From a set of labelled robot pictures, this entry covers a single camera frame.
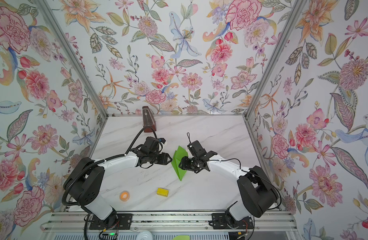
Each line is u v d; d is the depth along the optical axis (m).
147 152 0.72
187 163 0.78
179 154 0.93
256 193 0.43
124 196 0.82
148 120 1.04
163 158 0.80
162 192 0.82
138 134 0.68
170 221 0.75
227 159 0.55
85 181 0.48
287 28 0.76
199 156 0.68
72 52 0.86
